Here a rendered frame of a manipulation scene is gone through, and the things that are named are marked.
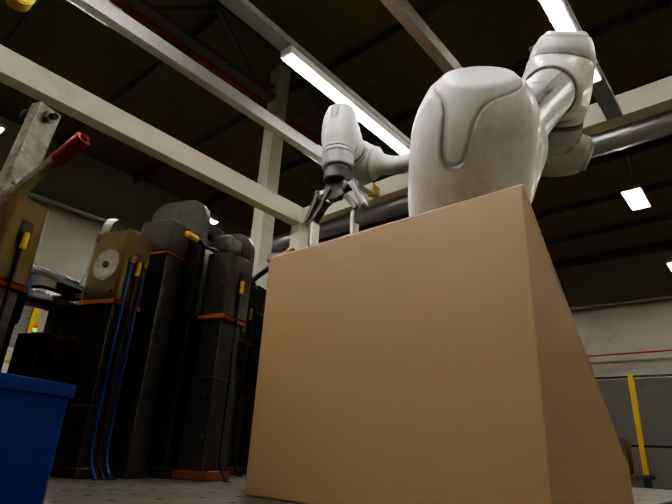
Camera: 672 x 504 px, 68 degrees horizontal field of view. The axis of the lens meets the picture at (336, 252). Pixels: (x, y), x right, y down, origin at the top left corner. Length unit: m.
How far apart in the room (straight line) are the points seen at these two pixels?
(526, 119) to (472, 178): 0.09
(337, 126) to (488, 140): 0.86
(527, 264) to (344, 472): 0.27
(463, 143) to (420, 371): 0.27
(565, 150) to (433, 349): 0.83
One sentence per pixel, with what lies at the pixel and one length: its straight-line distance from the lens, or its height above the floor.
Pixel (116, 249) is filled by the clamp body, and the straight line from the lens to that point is 0.88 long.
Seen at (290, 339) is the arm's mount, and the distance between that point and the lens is 0.63.
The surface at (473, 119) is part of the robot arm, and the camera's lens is 0.61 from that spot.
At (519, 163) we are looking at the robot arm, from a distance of 0.63.
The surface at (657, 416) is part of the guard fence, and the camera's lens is 8.34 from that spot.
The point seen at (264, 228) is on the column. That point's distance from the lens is 9.44.
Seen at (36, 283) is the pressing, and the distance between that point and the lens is 1.02.
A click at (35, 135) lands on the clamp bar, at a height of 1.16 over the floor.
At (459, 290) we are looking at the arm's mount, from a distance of 0.50.
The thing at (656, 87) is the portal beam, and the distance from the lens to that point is 4.64.
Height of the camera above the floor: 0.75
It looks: 22 degrees up
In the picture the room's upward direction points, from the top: 3 degrees clockwise
